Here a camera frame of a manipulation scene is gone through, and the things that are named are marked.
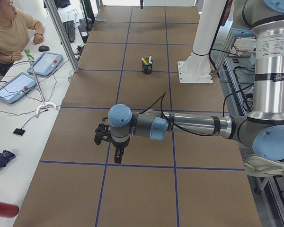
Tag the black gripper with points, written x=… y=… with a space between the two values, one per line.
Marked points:
x=119 y=146

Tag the red white marker pen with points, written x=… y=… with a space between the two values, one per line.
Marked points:
x=150 y=59

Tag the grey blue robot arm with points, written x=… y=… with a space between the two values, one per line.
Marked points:
x=262 y=130

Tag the black mesh pen cup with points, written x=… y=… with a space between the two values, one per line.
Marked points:
x=147 y=69

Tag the small black square pad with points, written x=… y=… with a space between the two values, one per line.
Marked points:
x=19 y=131

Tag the folded blue plaid umbrella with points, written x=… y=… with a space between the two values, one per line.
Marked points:
x=5 y=157

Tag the far blue teach pendant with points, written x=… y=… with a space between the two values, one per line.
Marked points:
x=46 y=63

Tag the blue teach pendant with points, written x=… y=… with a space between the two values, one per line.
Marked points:
x=46 y=63
x=16 y=88

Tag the near blue teach pendant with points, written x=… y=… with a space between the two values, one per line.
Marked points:
x=16 y=88

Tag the black computer mouse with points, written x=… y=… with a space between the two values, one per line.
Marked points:
x=43 y=48

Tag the red cylinder bottle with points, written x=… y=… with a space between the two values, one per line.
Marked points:
x=8 y=210

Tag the white grey office chair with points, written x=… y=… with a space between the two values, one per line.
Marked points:
x=257 y=166

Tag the black keyboard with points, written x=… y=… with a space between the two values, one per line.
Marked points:
x=69 y=28

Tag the metal reacher grabber stick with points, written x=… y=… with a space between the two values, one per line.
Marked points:
x=44 y=103

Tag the person in beige shirt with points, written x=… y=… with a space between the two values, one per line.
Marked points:
x=14 y=26

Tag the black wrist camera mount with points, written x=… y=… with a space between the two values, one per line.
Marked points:
x=102 y=132

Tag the aluminium frame post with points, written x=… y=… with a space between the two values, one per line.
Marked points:
x=53 y=12

